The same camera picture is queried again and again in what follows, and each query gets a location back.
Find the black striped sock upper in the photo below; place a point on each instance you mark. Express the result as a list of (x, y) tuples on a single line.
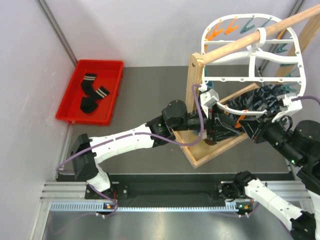
[(87, 83)]

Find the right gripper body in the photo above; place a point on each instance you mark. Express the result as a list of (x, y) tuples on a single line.
[(269, 128)]

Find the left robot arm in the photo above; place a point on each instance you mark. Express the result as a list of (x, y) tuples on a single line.
[(174, 125)]

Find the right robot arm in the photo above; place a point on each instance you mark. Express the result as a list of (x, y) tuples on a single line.
[(301, 147)]

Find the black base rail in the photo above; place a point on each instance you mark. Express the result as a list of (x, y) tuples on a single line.
[(173, 190)]

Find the white clip hanger frame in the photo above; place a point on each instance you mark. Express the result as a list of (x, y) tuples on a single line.
[(252, 53)]

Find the red plastic tray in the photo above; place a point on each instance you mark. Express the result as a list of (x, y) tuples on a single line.
[(109, 75)]

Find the black striped sock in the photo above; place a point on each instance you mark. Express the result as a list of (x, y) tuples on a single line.
[(87, 83), (89, 103)]

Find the black striped sock lower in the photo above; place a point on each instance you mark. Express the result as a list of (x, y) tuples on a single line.
[(89, 103)]

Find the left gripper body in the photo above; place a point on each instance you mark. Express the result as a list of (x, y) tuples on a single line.
[(213, 120)]

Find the dark patterned cloth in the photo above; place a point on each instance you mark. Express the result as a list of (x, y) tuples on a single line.
[(267, 99)]

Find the wooden rack stand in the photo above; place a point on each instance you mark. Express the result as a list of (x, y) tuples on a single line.
[(305, 24)]

